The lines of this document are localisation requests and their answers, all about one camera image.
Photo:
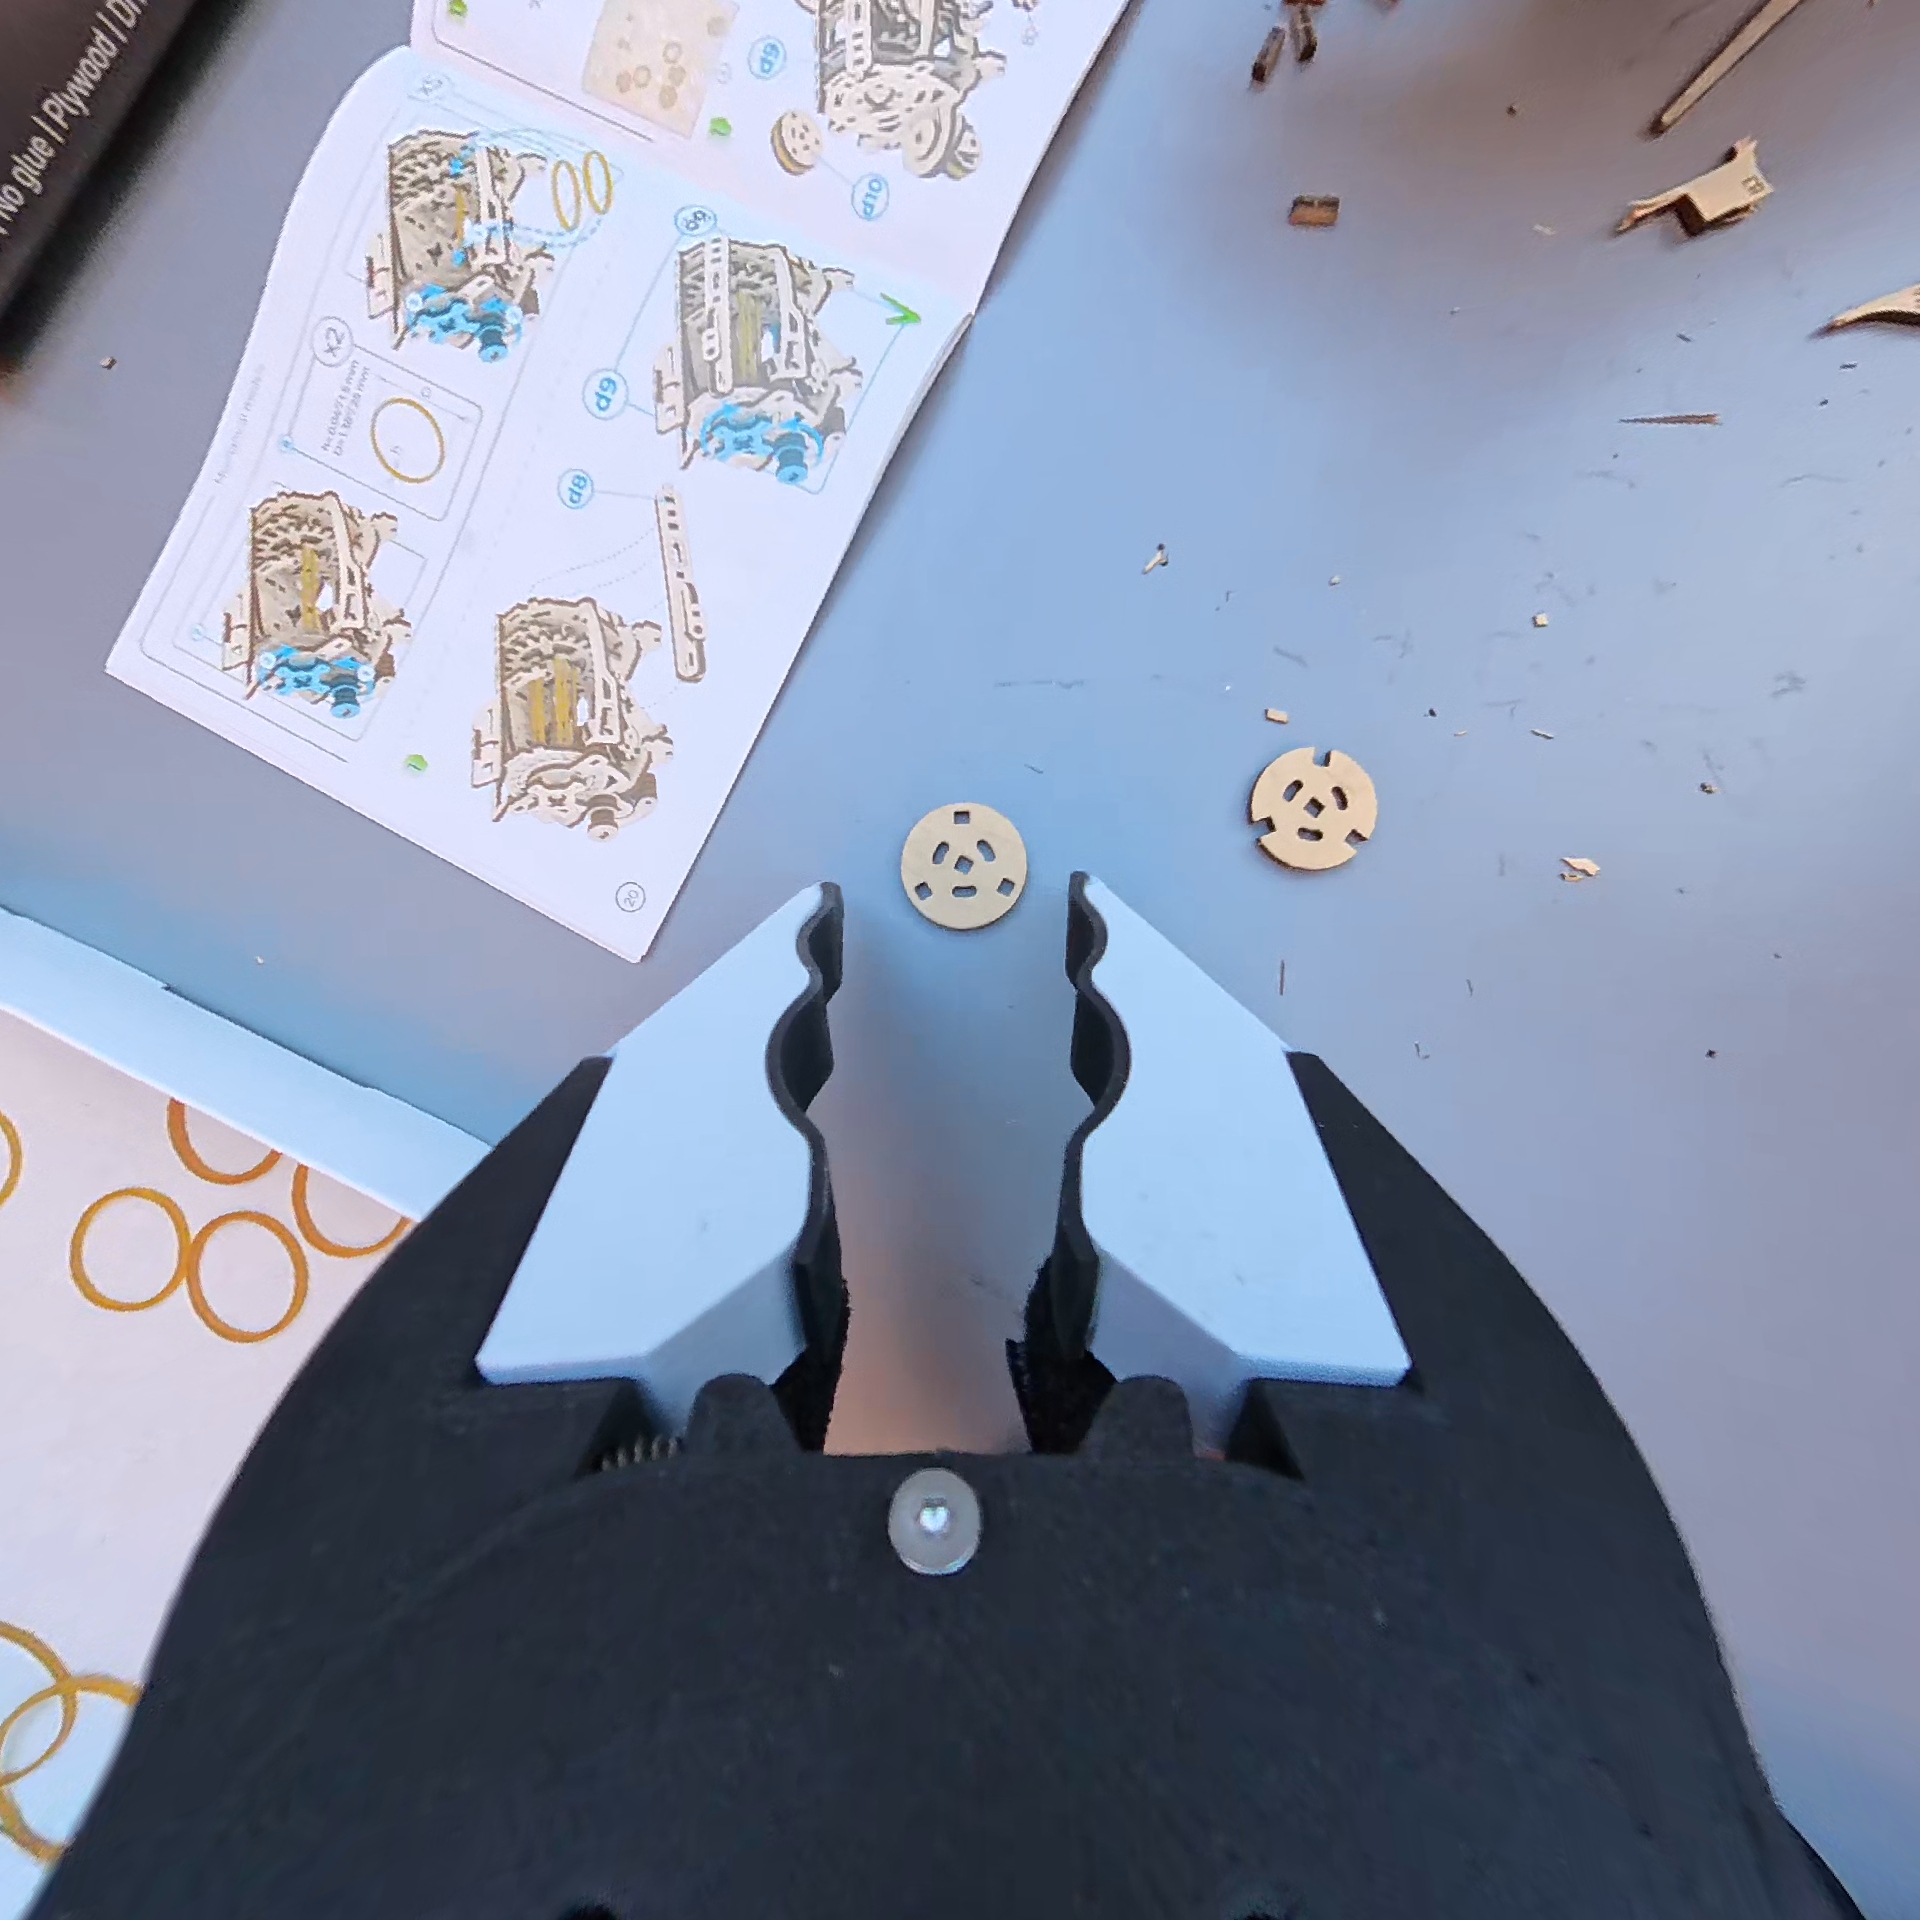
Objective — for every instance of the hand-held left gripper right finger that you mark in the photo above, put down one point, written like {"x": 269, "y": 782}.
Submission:
{"x": 1231, "y": 1200}

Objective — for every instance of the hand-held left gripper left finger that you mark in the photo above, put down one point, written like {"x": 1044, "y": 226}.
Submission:
{"x": 661, "y": 1200}

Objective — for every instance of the round wooden disc with holes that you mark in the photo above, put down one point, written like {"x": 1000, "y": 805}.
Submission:
{"x": 922, "y": 870}

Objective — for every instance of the notched round wooden disc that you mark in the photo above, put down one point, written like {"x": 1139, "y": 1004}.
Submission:
{"x": 1278, "y": 789}

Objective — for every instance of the white sheet with yellow rings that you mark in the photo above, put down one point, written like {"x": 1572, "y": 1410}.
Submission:
{"x": 90, "y": 1080}

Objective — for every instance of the illustrated instruction booklet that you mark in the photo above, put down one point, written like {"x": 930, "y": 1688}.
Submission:
{"x": 841, "y": 510}

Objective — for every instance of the thin wood splinter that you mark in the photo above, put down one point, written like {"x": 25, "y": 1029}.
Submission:
{"x": 1669, "y": 418}

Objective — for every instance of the small brown wooden piece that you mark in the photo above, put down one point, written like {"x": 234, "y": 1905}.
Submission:
{"x": 1269, "y": 54}
{"x": 1315, "y": 210}
{"x": 1305, "y": 31}

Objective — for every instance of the pale wooden offcut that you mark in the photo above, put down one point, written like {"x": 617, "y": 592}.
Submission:
{"x": 1703, "y": 193}
{"x": 1882, "y": 310}

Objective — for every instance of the black printed box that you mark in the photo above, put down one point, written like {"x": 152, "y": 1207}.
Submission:
{"x": 75, "y": 135}

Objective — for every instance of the thin pale wooden stick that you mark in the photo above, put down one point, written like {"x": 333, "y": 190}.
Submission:
{"x": 1724, "y": 69}

